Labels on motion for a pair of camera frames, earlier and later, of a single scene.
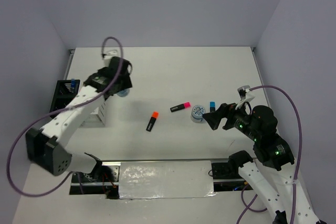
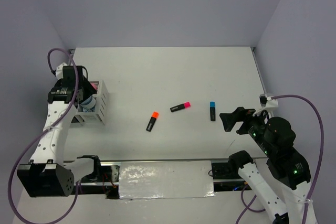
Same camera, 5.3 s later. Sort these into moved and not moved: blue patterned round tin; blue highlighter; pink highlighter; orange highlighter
Moved: blue patterned round tin
Not moved: blue highlighter; orange highlighter; pink highlighter
